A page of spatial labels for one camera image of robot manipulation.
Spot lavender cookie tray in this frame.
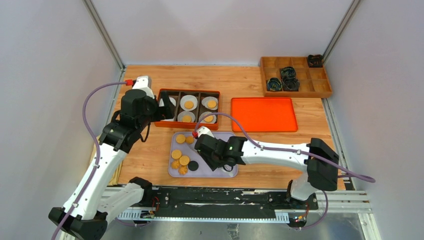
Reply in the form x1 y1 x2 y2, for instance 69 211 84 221
168 131 239 178

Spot swirl butter cookie top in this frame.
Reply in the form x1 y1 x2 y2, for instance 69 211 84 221
185 136 195 145

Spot yellow cloth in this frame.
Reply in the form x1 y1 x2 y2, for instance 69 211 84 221
89 144 123 186

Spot orange cookie box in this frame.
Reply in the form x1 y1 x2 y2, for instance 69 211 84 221
154 88 221 131

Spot black coiled item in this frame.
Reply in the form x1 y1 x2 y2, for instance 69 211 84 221
266 77 283 92
279 66 296 80
282 77 300 92

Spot black coiled item left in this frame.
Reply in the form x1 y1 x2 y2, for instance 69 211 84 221
266 77 283 92

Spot black coiled item top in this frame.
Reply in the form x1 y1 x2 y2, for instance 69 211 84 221
279 66 296 80

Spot wooden compartment organizer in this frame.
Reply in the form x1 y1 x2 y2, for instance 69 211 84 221
259 56 333 99

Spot metal tongs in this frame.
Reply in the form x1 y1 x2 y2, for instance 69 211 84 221
222 165 234 172

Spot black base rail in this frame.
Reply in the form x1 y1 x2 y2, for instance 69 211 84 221
116 185 372 225

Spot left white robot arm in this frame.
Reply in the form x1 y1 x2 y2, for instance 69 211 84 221
48 75 175 240

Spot orange box lid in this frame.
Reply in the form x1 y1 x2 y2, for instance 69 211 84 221
230 97 299 133

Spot black sandwich cookie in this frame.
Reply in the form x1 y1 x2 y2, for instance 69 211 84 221
187 160 199 172

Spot swirl butter cookie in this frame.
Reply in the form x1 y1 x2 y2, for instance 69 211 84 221
171 160 181 169
178 165 189 175
185 136 195 145

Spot black coiled item right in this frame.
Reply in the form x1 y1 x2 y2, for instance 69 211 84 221
282 77 300 92

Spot round yellow biscuit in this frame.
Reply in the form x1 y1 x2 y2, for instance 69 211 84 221
203 115 215 124
175 134 186 144
181 114 192 123
207 100 217 109
178 155 190 166
184 100 195 111
171 149 183 160

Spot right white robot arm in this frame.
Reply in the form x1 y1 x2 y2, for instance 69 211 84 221
192 127 339 209

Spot white paper cup liner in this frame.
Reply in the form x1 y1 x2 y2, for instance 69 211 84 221
201 96 219 110
177 111 196 123
159 97 177 107
180 95 198 112
198 111 217 124

